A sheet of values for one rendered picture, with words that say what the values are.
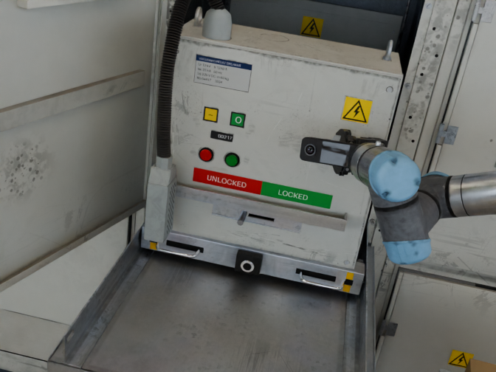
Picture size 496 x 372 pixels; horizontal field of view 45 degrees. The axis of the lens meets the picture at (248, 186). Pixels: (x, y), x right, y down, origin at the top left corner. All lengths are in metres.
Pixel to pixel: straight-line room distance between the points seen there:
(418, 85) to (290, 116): 0.39
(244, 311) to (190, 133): 0.41
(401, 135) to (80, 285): 1.08
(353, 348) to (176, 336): 0.38
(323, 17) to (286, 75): 0.88
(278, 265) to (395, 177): 0.56
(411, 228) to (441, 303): 0.81
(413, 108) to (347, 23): 0.65
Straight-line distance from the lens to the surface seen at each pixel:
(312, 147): 1.14
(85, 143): 1.49
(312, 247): 1.42
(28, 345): 2.26
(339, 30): 2.14
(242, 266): 1.43
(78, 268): 1.96
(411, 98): 1.55
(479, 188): 1.09
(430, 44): 1.52
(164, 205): 1.32
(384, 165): 0.96
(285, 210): 1.34
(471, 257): 1.73
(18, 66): 1.28
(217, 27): 1.31
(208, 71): 1.30
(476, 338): 1.88
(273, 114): 1.30
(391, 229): 1.02
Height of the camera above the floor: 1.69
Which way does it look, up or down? 26 degrees down
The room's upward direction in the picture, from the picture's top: 9 degrees clockwise
